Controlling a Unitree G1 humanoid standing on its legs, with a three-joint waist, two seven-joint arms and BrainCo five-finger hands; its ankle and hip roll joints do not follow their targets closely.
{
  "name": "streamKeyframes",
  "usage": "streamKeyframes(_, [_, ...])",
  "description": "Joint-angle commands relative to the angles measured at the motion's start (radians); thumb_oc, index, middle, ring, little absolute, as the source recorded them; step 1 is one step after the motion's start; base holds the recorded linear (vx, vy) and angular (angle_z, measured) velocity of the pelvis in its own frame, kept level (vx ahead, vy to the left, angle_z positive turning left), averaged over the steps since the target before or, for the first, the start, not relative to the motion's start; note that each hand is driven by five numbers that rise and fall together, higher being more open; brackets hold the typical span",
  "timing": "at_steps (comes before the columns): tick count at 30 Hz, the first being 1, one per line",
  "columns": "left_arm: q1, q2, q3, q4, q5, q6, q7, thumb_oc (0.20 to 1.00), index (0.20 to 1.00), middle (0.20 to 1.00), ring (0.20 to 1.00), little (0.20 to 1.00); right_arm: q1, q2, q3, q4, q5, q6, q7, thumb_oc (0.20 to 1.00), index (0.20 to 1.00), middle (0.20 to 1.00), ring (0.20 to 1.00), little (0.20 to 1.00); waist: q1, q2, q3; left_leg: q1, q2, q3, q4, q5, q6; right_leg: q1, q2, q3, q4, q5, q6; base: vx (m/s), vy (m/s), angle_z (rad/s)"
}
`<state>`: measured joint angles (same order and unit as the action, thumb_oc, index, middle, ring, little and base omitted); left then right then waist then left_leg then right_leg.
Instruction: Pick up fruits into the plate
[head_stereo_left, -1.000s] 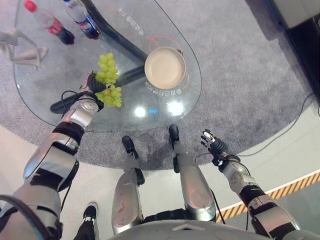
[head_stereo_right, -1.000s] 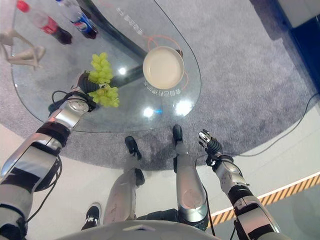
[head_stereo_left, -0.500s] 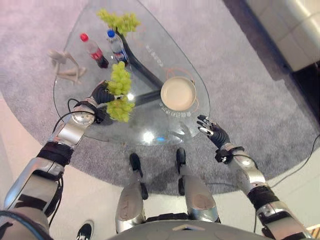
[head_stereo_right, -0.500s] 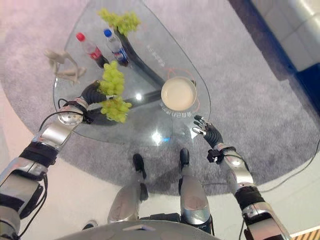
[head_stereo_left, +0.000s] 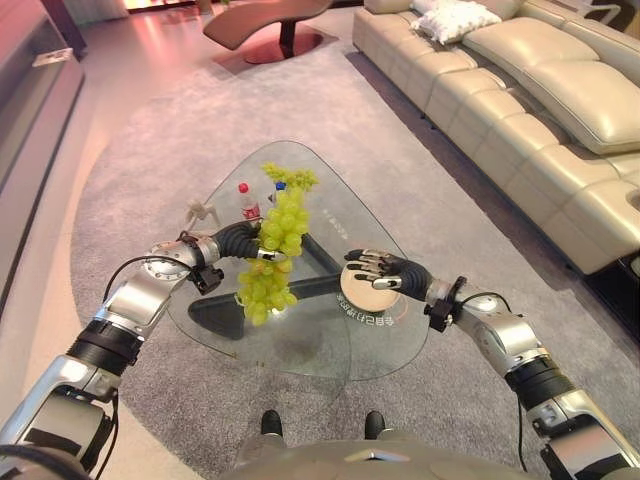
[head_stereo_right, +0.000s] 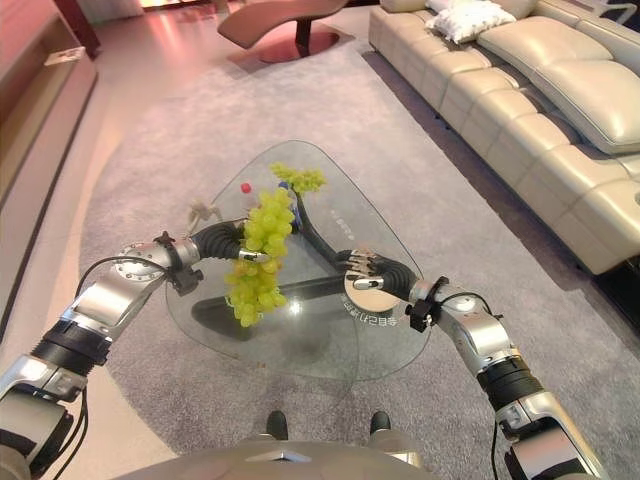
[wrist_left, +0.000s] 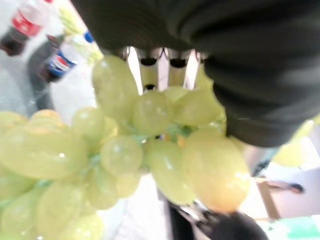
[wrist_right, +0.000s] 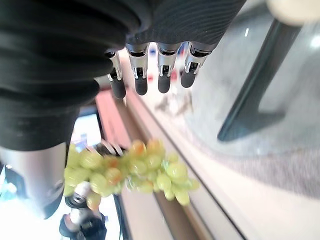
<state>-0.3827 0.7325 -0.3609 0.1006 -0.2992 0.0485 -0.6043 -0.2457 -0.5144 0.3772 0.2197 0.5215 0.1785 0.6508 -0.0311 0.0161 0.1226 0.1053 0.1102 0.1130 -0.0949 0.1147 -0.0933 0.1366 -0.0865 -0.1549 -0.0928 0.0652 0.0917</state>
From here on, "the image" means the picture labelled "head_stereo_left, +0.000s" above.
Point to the dark robot foot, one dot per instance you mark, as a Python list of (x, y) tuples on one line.
[(271, 422), (375, 423)]

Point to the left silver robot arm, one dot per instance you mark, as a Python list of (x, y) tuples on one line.
[(125, 300)]

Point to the black side table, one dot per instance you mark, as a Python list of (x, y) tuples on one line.
[(617, 295)]

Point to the white small box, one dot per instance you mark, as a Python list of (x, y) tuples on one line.
[(51, 57)]

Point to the glass coffee table top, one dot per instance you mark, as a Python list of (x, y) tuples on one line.
[(340, 220)]

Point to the silver robot torso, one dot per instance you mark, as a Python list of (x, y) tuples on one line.
[(375, 460)]

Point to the cream leather sofa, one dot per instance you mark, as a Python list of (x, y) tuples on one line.
[(530, 100)]

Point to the round beige plate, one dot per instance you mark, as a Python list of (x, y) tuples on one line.
[(367, 296)]

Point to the white figurine ornament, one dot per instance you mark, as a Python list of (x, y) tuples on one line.
[(199, 210)]

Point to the right dark robot foot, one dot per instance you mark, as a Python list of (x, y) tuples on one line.
[(375, 423)]

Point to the brown curved lounge chair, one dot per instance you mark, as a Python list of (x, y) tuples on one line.
[(260, 22)]

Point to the left dark robot foot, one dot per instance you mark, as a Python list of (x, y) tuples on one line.
[(271, 422)]

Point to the grey low cabinet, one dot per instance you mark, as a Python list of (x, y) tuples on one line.
[(30, 125)]

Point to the dark triangular table base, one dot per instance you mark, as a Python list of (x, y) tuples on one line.
[(320, 287)]

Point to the blue cap plastic bottle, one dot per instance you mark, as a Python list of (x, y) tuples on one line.
[(279, 189)]

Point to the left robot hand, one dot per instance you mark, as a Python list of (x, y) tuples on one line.
[(239, 244)]

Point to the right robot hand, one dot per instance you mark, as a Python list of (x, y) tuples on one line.
[(407, 274)]

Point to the grey carpet rug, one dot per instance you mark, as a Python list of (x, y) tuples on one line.
[(400, 150)]

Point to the small green grape bunch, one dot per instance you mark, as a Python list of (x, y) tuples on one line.
[(295, 177)]

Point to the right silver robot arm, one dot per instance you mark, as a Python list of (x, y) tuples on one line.
[(505, 335)]

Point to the large green grape bunch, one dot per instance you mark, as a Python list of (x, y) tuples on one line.
[(277, 235)]

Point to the red cap plastic bottle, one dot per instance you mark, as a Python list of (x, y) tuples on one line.
[(248, 205)]

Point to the white fluffy pillow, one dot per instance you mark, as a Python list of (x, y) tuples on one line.
[(457, 21)]

